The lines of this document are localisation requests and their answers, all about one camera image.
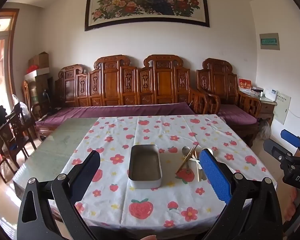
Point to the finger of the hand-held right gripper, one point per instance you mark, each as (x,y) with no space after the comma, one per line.
(275,148)
(291,137)

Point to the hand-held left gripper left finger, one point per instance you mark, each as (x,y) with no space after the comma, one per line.
(87,170)

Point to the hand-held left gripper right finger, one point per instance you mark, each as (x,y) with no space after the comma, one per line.
(215,175)

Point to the white plastic spoon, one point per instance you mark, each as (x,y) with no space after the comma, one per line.
(212,153)

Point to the metal spoon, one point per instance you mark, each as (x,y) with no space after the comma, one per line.
(185,150)

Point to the rectangular metal tray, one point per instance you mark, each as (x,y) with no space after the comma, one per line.
(145,162)

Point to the person's right hand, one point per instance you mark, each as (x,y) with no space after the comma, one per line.
(293,202)

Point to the person's left hand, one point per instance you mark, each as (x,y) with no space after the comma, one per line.
(145,238)

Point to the grey fuzzy bundle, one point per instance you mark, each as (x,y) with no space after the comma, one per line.
(263,130)

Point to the brown wooden chopstick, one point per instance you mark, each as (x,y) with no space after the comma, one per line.
(186,160)

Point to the wooden side table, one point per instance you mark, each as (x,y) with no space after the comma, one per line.
(266,108)

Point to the white box device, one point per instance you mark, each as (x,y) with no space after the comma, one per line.
(270,95)

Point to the stack of papers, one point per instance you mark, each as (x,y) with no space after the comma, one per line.
(256,91)

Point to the strawberry flower print tablecloth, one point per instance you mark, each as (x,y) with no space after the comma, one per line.
(145,130)

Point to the dark wooden chair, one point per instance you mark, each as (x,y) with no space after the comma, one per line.
(17,132)

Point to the carved wooden armchair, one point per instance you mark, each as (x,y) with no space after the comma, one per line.
(216,80)

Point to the clear plastic bag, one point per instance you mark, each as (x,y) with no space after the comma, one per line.
(21,106)

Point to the carved wooden sofa bench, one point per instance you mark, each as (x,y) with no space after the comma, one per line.
(162,80)

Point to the cardboard box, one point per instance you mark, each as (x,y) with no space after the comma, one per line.
(40,60)

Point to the framed peacock flower painting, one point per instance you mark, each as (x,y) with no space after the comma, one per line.
(145,2)

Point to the white wall distribution box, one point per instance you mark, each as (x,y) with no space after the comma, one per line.
(282,108)

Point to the grey wall panel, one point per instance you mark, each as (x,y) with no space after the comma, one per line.
(269,41)

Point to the wooden door frame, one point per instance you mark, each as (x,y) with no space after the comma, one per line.
(11,55)

